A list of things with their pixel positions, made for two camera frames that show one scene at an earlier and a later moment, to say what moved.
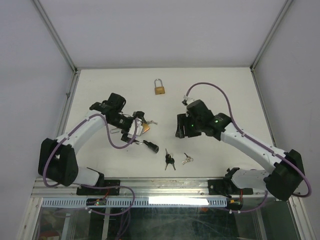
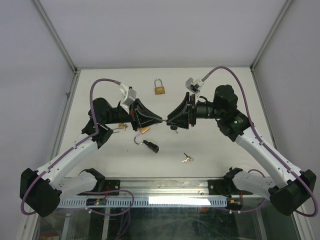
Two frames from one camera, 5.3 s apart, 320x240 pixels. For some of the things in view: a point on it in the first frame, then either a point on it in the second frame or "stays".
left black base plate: (85, 191) stays
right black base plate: (220, 187) stays
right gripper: (182, 120) -> (180, 116)
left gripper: (140, 115) -> (138, 105)
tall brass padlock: (159, 90) stays
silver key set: (188, 159) stays
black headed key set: (169, 159) -> (172, 127)
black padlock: (153, 147) stays
